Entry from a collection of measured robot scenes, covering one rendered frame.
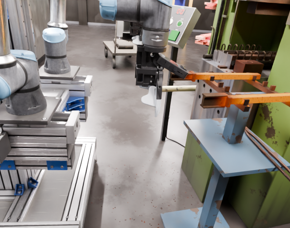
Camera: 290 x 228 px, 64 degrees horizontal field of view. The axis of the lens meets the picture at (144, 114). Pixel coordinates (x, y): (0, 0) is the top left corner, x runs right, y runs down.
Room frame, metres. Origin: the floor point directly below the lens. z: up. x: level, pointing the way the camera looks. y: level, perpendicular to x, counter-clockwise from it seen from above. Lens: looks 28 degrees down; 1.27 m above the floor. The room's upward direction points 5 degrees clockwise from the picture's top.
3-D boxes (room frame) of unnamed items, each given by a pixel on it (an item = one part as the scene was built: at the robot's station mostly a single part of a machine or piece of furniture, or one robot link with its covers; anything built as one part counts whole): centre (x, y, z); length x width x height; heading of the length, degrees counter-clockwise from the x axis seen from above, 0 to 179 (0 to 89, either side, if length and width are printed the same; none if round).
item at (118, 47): (4.56, 0.52, 0.45); 1.13 x 0.66 x 0.90; 18
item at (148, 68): (0.70, 0.00, 1.07); 0.09 x 0.08 x 0.12; 97
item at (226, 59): (1.48, -0.63, 0.96); 0.42 x 0.20 x 0.09; 107
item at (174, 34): (1.77, -0.16, 1.01); 0.07 x 0.05 x 0.07; 42
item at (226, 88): (0.90, -0.40, 0.97); 0.23 x 0.06 x 0.02; 106
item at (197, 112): (1.43, -0.66, 0.69); 0.56 x 0.38 x 0.45; 107
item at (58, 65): (1.34, 0.54, 0.87); 0.15 x 0.15 x 0.10
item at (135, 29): (1.59, 0.10, 1.07); 0.09 x 0.08 x 0.12; 97
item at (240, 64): (1.27, -0.54, 0.95); 0.12 x 0.09 x 0.07; 107
